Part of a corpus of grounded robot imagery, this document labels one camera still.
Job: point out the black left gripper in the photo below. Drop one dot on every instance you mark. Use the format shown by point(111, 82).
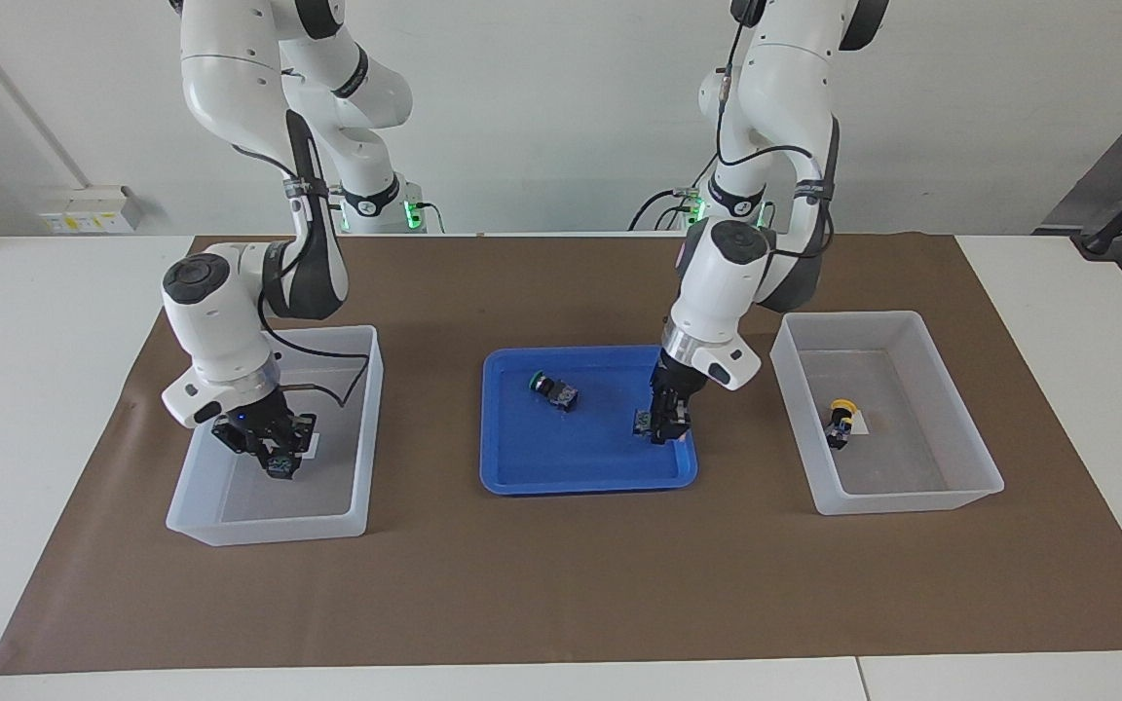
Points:
point(676, 382)

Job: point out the yellow push button switch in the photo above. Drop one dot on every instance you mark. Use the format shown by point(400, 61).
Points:
point(841, 424)
point(640, 424)

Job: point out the translucent white plastic box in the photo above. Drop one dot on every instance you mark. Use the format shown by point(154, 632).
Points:
point(897, 467)
point(230, 506)

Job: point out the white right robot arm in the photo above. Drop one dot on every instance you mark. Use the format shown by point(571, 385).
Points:
point(220, 321)

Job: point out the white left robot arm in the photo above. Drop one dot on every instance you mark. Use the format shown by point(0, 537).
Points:
point(717, 282)

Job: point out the white wall socket box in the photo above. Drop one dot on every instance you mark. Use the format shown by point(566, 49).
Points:
point(84, 209)

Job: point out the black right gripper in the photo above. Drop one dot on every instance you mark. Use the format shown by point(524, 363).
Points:
point(264, 426)

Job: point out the green push button switch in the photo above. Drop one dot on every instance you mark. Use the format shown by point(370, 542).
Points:
point(553, 388)
point(280, 465)

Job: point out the blue plastic tray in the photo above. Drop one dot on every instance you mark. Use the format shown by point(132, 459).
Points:
point(571, 458)

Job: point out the brown table mat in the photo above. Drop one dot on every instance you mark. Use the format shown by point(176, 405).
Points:
point(561, 584)

